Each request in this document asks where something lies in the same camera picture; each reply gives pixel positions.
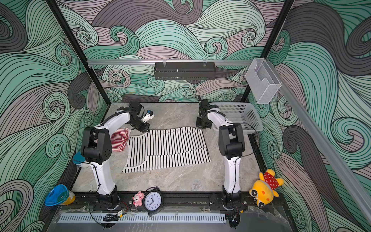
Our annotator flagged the red white striped tank top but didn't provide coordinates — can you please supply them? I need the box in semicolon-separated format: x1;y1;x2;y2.
111;128;130;152

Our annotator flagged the black white striped tank top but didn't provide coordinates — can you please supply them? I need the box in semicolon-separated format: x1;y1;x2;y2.
122;127;211;173

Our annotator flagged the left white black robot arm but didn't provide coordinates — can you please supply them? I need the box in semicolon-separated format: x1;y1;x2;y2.
81;102;154;210

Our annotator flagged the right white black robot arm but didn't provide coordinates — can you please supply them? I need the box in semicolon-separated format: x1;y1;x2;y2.
196;97;245;207

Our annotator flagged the white plastic laundry basket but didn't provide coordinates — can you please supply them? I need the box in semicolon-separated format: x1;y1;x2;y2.
211;102;263;134

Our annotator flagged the teal lid white cup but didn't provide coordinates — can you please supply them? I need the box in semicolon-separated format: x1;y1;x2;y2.
72;152;91;168

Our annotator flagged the pink plush toy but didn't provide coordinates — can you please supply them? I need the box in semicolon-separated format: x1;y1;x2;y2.
132;191;145;207

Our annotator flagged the black round alarm clock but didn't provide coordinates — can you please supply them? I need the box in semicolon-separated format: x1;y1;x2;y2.
143;187;164;217

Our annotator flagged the yellow plush toy red shirt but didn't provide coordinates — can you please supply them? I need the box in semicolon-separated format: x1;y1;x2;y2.
249;169;284;208

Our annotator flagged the blue yellow plastic toy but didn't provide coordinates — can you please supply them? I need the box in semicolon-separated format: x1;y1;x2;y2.
44;184;76;206

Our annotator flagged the black wall shelf tray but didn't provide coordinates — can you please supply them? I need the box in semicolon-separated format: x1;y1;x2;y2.
154;62;216;80

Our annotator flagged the aluminium back wall rail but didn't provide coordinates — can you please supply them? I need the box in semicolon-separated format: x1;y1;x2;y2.
87;59;252;66

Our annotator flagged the aluminium wall rail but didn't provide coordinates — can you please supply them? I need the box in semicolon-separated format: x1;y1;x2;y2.
87;59;252;66
265;60;371;222

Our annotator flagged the clear acrylic wall holder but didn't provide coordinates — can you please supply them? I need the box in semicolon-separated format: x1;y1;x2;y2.
245;58;282;105

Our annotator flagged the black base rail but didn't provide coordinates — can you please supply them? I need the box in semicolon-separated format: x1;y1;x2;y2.
78;190;280;212

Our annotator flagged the white slotted cable duct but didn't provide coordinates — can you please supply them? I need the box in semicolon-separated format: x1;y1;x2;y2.
58;213;227;224

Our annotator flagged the aluminium right wall rail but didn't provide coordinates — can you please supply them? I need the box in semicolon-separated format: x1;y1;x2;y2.
265;60;371;222

